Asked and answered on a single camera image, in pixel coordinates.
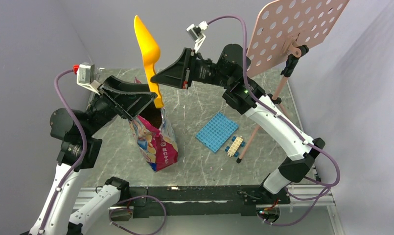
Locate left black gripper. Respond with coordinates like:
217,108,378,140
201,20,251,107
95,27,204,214
83,74,158,136

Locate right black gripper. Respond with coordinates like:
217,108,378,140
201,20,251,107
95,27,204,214
152,47,234,88

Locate yellow plastic scoop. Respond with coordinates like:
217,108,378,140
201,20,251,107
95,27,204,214
134,15,164,108

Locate pet food bag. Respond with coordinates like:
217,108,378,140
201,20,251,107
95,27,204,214
128,76,179,173

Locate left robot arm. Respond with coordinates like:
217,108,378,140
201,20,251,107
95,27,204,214
29,76,157,235

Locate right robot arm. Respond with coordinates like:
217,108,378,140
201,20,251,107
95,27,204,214
151,44,324,204

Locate brown pet food kibble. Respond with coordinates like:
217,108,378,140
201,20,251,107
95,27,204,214
140,107,162,129

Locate blue building block plate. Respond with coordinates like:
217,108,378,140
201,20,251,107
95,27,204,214
195,112,239,153

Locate beige blue toy block car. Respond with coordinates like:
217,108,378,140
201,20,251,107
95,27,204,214
225,136,246,158

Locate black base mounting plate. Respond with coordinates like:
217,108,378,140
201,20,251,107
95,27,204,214
122,185,274,218

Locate pink perforated music stand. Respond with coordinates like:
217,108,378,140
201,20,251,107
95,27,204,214
244,0,349,161

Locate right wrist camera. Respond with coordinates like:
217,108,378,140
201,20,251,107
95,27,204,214
186,21,209,53

